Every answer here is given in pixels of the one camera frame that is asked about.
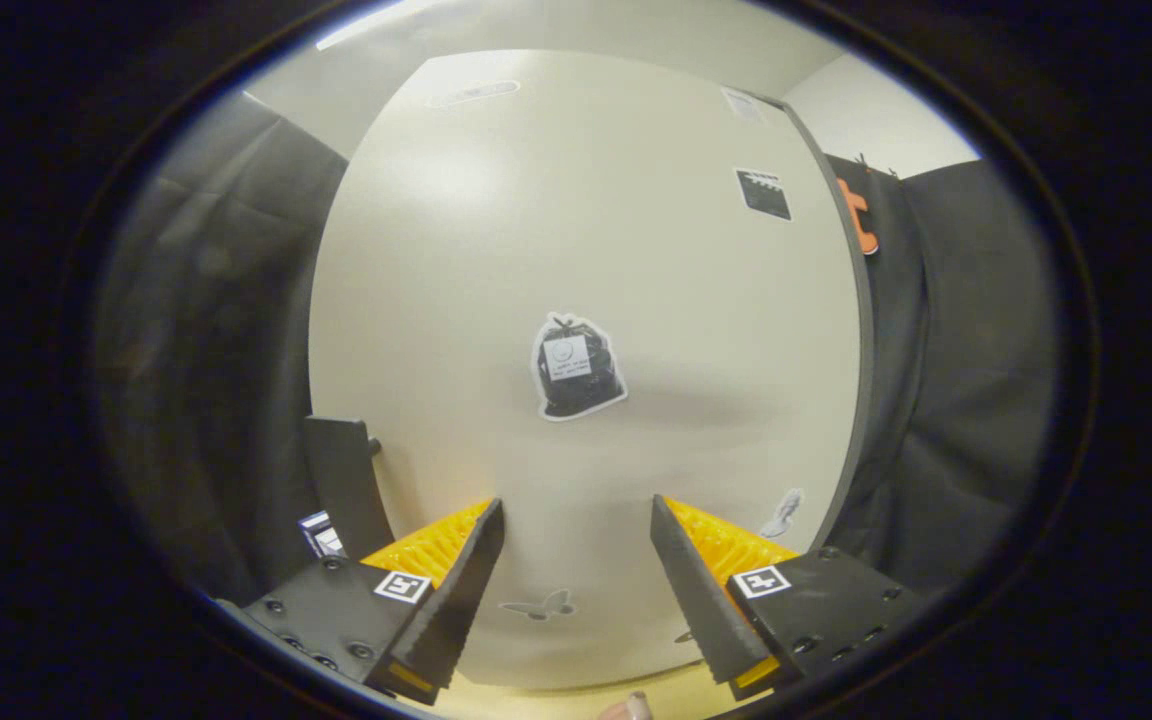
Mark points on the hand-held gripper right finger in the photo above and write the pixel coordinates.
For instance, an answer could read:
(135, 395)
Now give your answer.
(696, 590)

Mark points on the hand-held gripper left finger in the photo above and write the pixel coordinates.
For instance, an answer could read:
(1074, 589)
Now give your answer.
(463, 590)

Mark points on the cream shoe cabinet door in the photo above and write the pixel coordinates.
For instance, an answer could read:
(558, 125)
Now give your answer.
(456, 300)

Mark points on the grey shoe cabinet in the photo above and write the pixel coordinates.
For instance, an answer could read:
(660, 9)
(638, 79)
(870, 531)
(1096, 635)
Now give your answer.
(864, 330)

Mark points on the blue spine book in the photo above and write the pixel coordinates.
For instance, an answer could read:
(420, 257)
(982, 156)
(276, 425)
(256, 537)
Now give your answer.
(314, 520)

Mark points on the black backdrop cloth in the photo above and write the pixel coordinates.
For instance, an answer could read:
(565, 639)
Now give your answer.
(976, 350)

